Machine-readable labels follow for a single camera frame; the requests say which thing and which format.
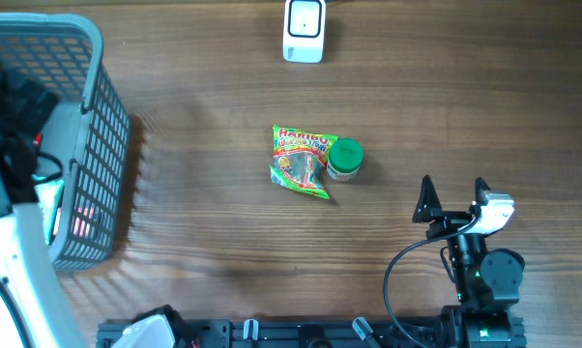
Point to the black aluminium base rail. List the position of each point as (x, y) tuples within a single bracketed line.
[(431, 331)]

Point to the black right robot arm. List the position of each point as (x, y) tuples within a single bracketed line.
[(486, 281)]

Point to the white barcode scanner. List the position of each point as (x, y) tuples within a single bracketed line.
[(304, 31)]

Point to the green lid jar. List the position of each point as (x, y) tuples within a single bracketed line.
[(345, 159)]

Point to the teal tissue pack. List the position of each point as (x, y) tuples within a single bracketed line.
[(50, 200)]

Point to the Haribo gummy candy bag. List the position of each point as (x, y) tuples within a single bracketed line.
[(298, 159)]

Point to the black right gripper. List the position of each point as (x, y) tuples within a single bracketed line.
[(422, 213)]

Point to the grey plastic shopping basket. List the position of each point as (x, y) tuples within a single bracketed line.
[(88, 131)]

